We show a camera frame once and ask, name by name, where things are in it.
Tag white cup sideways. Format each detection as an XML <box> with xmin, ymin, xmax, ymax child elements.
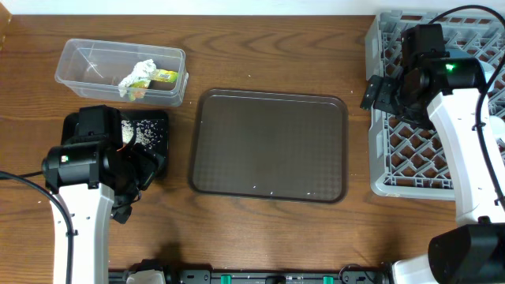
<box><xmin>489</xmin><ymin>115</ymin><xmax>505</xmax><ymax>144</ymax></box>

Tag grey dishwasher rack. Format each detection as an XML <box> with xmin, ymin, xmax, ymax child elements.
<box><xmin>365</xmin><ymin>10</ymin><xmax>504</xmax><ymax>200</ymax></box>

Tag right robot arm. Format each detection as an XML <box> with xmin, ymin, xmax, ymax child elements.
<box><xmin>361</xmin><ymin>52</ymin><xmax>504</xmax><ymax>283</ymax></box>

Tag dark blue plate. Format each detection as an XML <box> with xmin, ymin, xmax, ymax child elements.
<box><xmin>447</xmin><ymin>48</ymin><xmax>475</xmax><ymax>58</ymax></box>

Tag clear plastic bin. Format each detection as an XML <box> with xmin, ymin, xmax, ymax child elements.
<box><xmin>54</xmin><ymin>39</ymin><xmax>189</xmax><ymax>107</ymax></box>

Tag pile of white rice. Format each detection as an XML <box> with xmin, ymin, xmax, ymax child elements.
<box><xmin>122</xmin><ymin>119</ymin><xmax>165</xmax><ymax>150</ymax></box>

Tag white tissue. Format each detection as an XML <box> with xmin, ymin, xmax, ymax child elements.
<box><xmin>118</xmin><ymin>59</ymin><xmax>156</xmax><ymax>97</ymax></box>

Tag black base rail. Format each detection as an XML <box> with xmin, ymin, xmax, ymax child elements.
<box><xmin>108</xmin><ymin>268</ymin><xmax>391</xmax><ymax>284</ymax></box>

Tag dark brown serving tray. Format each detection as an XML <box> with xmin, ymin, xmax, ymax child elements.
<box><xmin>188</xmin><ymin>89</ymin><xmax>348</xmax><ymax>204</ymax></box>

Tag black rectangular bin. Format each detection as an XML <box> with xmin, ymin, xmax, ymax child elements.
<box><xmin>44</xmin><ymin>105</ymin><xmax>169</xmax><ymax>186</ymax></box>

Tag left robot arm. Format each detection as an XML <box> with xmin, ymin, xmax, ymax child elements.
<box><xmin>42</xmin><ymin>133</ymin><xmax>166</xmax><ymax>283</ymax></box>

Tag light blue bowl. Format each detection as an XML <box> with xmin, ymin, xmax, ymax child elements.
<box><xmin>479</xmin><ymin>61</ymin><xmax>496</xmax><ymax>83</ymax></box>

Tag yellow green snack wrapper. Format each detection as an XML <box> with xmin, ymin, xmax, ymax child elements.
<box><xmin>126</xmin><ymin>69</ymin><xmax>178</xmax><ymax>101</ymax></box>

